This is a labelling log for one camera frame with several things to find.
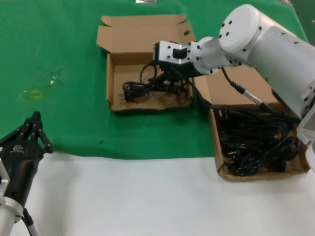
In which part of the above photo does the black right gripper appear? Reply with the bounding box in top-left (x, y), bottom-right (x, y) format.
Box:
top-left (148, 62), bottom-right (198, 90)

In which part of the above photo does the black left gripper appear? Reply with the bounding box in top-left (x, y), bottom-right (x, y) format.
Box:
top-left (0, 111), bottom-right (54, 207)

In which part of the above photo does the black power cable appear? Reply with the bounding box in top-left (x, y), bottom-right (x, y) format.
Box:
top-left (122, 62), bottom-right (190, 103)

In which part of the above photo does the cardboard box with torn edge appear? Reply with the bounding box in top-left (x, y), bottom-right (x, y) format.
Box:
top-left (95, 13), bottom-right (196, 114)

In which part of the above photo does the green table cloth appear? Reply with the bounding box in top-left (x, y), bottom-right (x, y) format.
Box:
top-left (0, 0), bottom-right (315, 161)

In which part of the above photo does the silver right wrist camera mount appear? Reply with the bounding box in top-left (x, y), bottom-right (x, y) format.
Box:
top-left (153, 40), bottom-right (196, 66)

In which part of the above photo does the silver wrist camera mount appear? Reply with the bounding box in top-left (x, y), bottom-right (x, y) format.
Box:
top-left (153, 40), bottom-right (196, 66)
top-left (0, 157), bottom-right (11, 198)

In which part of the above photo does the plain black right arm cable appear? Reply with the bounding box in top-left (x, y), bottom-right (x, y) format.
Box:
top-left (188, 80), bottom-right (215, 108)

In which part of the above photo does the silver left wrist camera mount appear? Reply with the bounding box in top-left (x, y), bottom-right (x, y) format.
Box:
top-left (0, 157), bottom-right (11, 198)

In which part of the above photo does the cardboard box with cable pile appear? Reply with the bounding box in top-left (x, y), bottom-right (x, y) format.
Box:
top-left (194, 65), bottom-right (312, 183)

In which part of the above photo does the right arm cable with connector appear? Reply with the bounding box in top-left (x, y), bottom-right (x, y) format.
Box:
top-left (220, 66), bottom-right (302, 121)

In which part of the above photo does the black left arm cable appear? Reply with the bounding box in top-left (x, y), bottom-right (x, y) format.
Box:
top-left (21, 207), bottom-right (39, 236)

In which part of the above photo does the pile of black power cables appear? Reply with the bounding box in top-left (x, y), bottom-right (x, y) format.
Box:
top-left (218, 109), bottom-right (302, 177)

